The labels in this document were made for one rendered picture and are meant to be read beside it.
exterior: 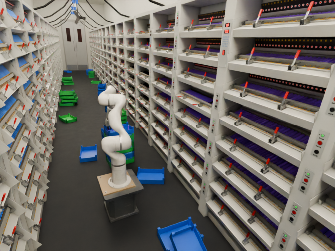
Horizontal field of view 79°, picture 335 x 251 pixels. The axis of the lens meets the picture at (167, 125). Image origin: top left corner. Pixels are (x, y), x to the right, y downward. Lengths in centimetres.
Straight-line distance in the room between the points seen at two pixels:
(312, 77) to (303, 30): 21
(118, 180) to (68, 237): 55
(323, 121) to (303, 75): 21
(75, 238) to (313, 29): 194
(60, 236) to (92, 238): 25
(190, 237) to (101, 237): 68
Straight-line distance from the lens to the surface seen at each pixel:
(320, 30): 108
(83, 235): 189
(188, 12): 205
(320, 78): 105
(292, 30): 115
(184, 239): 171
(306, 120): 108
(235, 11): 143
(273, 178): 129
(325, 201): 123
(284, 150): 119
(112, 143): 159
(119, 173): 172
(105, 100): 175
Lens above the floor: 141
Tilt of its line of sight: 22 degrees down
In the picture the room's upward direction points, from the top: 3 degrees clockwise
